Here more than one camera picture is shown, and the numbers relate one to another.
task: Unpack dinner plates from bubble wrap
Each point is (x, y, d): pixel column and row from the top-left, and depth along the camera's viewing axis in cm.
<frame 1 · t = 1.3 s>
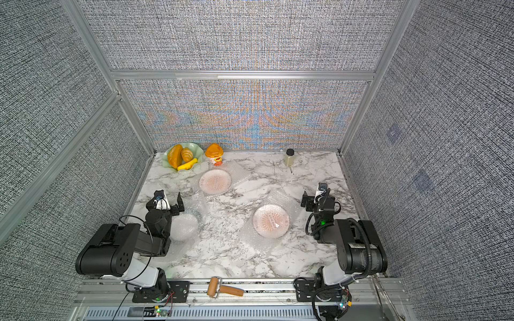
left hand: (170, 192, 88), fingers open
right hand: (316, 187, 92), fingers open
green leaf-shaped bowl: (197, 152, 115), point 5 cm above the table
large orange bread loaf: (175, 156, 108), point 9 cm above the table
small brown croissant: (187, 154, 111), point 7 cm above the table
yellow banana: (188, 165, 108), point 5 cm above the table
orange lidded snack cup: (215, 152, 109), point 10 cm above the table
small bottle with black cap: (290, 158, 109), point 8 cm above the table
far bubble-wrapped plate: (215, 182, 106), on the table
far plate bubble wrap sheet: (239, 177, 106), point 3 cm above the table
orange sunburst dinner plate: (271, 221, 92), on the table

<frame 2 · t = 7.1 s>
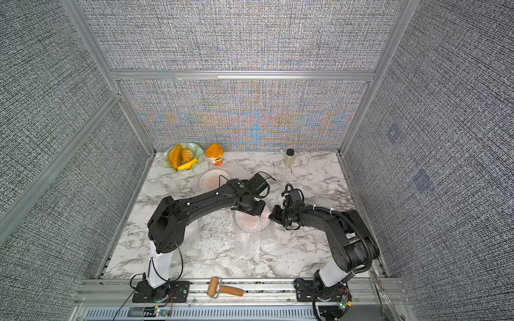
left hand: (263, 211, 86), fingers closed
right hand: (268, 212, 92), fingers closed
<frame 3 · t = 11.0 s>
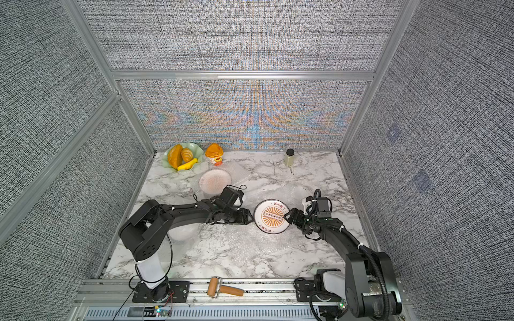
left hand: (251, 219, 90), fingers open
right hand: (289, 214, 88), fingers open
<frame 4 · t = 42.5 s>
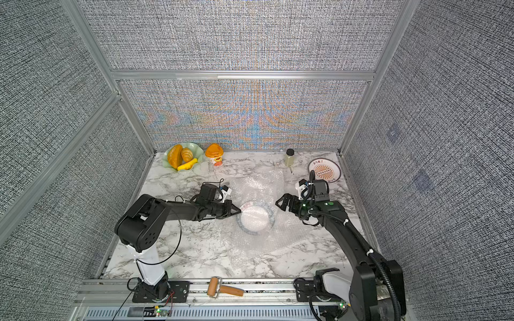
left hand: (243, 210, 91), fingers closed
right hand: (283, 201, 82), fingers open
